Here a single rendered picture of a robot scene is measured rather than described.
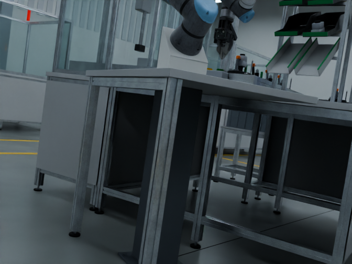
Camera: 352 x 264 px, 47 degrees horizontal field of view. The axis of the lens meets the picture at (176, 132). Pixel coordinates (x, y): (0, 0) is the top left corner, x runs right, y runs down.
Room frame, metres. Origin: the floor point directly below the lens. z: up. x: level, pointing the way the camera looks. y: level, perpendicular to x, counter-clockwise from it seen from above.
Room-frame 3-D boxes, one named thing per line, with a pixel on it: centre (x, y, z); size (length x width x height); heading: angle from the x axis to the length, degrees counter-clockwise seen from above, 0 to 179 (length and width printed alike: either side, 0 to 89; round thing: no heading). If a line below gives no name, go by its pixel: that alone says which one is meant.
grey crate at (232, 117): (4.43, -0.89, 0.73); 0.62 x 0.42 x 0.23; 58
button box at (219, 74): (2.23, -0.13, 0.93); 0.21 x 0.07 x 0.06; 58
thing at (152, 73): (1.89, -0.03, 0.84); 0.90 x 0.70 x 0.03; 30
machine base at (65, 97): (3.32, 0.34, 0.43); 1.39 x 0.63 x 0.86; 148
